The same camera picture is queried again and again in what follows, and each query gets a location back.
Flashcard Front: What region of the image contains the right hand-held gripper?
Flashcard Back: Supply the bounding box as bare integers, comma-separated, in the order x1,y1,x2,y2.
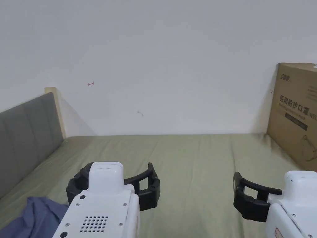
232,170,317,238

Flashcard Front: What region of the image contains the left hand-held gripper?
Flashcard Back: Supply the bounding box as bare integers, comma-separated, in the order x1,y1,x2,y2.
52,162,161,238

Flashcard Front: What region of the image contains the bed with pale green sheet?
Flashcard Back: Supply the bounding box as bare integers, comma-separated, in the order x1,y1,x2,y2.
0,134,317,238

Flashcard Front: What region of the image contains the blue shirt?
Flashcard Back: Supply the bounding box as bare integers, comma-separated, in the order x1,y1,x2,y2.
0,197,70,238

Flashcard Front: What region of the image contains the brown cardboard carton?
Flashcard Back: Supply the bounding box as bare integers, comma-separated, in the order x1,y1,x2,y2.
266,62,317,172

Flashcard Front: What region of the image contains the grey padded headboard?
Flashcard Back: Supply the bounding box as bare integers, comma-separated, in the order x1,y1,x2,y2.
0,86,68,199

